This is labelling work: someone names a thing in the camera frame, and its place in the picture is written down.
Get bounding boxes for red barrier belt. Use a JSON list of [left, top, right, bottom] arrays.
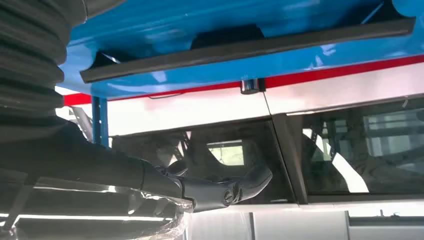
[[63, 54, 424, 108]]

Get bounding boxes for black chrome barrier post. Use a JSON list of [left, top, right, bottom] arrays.
[[240, 78, 267, 96]]

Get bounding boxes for blue metal shelf rack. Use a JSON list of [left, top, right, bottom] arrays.
[[59, 0, 424, 148]]

